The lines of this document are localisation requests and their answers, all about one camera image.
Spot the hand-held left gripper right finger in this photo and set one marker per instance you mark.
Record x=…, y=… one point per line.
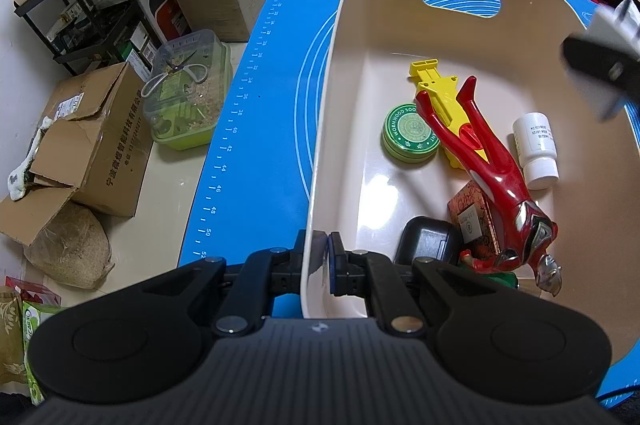
x=330, y=257

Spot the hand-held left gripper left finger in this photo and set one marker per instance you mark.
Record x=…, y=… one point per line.
x=295, y=266

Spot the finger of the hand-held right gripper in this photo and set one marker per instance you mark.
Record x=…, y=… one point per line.
x=595, y=60

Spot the white power adapter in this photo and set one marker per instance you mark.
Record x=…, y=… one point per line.
x=607, y=25

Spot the black case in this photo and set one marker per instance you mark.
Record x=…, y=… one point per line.
x=425, y=240

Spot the white medicine bottle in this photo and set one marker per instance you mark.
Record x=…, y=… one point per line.
x=535, y=140

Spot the red hero action figure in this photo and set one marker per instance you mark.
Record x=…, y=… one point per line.
x=492, y=160

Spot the red patterned small box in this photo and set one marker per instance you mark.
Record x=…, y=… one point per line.
x=470, y=207

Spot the green round tin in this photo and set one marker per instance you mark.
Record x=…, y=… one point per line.
x=407, y=130

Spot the yellow plastic toy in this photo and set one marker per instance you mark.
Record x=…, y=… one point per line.
x=432, y=80

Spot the green cylinder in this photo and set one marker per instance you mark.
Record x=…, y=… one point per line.
x=505, y=280

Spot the beige plastic basin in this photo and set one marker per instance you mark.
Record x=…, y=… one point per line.
x=370, y=80

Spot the blue silicone mat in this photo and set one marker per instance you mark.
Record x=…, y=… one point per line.
x=270, y=130

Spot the green clear-lidded plastic container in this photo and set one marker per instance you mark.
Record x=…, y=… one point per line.
x=190, y=120

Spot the clear bag of sawdust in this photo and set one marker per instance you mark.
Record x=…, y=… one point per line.
x=70, y=250

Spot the open brown cardboard box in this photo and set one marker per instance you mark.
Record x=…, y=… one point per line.
x=95, y=155

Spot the red packet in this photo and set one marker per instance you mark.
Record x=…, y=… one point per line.
x=30, y=290

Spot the green carton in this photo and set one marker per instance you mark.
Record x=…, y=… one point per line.
x=35, y=330

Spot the white foam piece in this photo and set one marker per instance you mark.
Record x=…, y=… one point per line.
x=22, y=175

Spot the brown packet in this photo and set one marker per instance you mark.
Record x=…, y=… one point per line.
x=10, y=330

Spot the black metal rack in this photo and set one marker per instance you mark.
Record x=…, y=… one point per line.
x=100, y=40

